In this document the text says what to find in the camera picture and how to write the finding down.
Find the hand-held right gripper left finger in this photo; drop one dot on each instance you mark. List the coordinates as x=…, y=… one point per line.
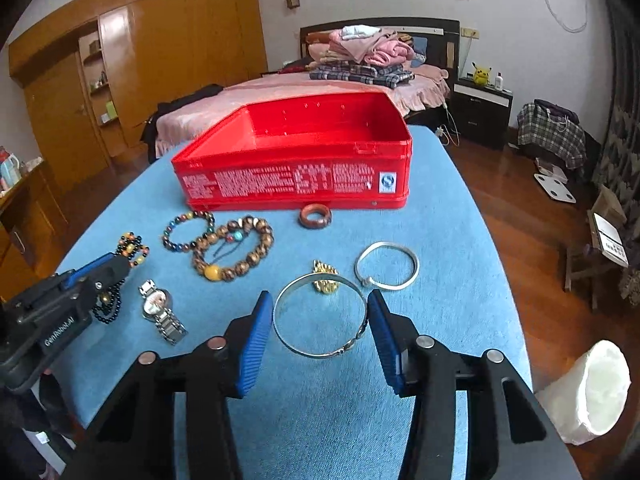
x=255, y=345

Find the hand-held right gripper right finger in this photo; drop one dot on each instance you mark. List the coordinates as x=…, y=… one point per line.
x=385, y=340

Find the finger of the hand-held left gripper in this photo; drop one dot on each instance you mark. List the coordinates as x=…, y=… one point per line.
x=112, y=275
x=90, y=266

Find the silver bangle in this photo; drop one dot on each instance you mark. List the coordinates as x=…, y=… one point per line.
x=367, y=282
x=356, y=340

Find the silver wristwatch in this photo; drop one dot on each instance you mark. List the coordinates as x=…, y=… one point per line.
x=156, y=304

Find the red tin box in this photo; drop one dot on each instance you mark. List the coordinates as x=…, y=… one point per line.
x=300, y=180

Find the person's left forearm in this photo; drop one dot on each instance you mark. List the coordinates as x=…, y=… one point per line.
x=55, y=400

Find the wooden desk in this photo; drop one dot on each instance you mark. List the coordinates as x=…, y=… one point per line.
x=25, y=225

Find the blue and white thermos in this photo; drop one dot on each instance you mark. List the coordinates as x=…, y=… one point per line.
x=9, y=172

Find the wooden door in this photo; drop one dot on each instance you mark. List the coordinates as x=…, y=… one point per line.
x=65, y=120

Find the green box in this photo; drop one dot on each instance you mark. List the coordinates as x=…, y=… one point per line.
x=110, y=111

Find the black jacket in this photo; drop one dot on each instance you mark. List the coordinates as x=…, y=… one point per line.
x=175, y=105

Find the wooden stool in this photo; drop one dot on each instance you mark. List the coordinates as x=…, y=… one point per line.
x=580, y=260

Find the white bathroom scale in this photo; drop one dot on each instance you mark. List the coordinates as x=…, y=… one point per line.
x=555, y=189

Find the white flat box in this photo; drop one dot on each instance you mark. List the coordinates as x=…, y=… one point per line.
x=550, y=166

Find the dark nightstand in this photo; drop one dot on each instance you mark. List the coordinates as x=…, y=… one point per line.
x=480, y=115

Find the white printed carton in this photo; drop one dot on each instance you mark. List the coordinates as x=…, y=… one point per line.
x=612, y=240

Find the wooden wardrobe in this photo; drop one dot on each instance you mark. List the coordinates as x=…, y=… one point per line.
x=200, y=35

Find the plaid bag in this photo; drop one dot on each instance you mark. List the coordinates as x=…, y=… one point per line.
x=550, y=135

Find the bed with pink bedspread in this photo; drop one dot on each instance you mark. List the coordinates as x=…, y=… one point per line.
x=300, y=85

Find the white bottle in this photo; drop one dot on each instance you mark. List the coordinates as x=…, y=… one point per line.
x=499, y=84

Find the pile of folded clothes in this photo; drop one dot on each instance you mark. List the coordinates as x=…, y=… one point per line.
x=365, y=60

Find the yellow plush toy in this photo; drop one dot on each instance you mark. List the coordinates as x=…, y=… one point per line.
x=481, y=75

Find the patterned curtain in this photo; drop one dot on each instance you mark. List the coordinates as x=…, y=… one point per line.
x=620, y=135

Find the wall socket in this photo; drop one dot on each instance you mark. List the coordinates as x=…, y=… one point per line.
x=470, y=33

